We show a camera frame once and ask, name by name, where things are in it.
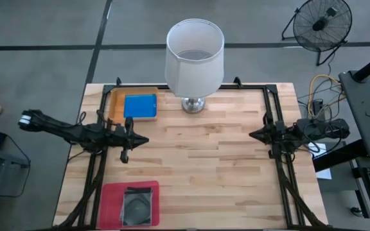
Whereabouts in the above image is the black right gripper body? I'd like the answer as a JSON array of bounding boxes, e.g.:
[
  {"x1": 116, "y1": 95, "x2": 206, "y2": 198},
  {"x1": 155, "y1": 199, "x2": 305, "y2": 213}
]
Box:
[{"x1": 263, "y1": 120, "x2": 289, "y2": 160}]

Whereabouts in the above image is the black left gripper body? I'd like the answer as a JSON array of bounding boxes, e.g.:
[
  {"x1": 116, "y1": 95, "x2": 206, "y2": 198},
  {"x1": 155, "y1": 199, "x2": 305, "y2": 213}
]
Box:
[{"x1": 113, "y1": 116, "x2": 135, "y2": 164}]

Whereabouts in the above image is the blue blu-ray case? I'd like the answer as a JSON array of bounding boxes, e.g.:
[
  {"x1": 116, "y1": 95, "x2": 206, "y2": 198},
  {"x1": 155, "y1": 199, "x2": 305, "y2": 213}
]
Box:
[{"x1": 123, "y1": 94, "x2": 158, "y2": 119}]

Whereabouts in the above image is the orange plastic tray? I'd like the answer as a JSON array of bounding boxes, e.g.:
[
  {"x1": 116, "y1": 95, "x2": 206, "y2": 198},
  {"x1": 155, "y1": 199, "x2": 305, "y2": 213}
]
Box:
[{"x1": 109, "y1": 87, "x2": 159, "y2": 124}]

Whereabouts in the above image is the white paper sheet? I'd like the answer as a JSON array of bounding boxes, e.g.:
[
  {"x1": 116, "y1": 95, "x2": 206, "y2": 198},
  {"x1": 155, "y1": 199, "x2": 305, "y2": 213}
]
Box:
[{"x1": 308, "y1": 142, "x2": 333, "y2": 180}]

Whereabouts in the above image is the pink-red plastic tray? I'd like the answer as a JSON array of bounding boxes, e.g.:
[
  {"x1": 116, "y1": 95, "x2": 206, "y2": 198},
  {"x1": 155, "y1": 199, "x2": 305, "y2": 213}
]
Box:
[{"x1": 98, "y1": 180, "x2": 161, "y2": 230}]

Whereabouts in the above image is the silver lamp with white shade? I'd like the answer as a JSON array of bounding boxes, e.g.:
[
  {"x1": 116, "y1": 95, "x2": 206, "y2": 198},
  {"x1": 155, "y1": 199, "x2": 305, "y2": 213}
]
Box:
[{"x1": 164, "y1": 18, "x2": 225, "y2": 115}]

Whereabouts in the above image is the dark grey desk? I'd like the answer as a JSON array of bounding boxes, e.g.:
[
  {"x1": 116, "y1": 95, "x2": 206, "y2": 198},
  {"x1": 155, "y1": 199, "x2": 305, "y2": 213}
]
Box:
[{"x1": 338, "y1": 69, "x2": 370, "y2": 160}]

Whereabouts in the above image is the black equipment stand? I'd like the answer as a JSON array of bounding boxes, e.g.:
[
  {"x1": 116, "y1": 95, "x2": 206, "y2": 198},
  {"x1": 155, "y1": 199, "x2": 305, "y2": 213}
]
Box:
[{"x1": 0, "y1": 149, "x2": 31, "y2": 231}]

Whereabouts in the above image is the black floor fan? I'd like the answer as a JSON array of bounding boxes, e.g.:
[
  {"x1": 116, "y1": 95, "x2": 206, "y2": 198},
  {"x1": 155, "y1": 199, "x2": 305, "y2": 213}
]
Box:
[{"x1": 281, "y1": 0, "x2": 353, "y2": 67}]

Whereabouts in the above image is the yellow cable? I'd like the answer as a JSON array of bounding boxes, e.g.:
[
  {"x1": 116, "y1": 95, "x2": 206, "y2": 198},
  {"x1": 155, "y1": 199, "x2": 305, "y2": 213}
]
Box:
[{"x1": 306, "y1": 74, "x2": 345, "y2": 116}]

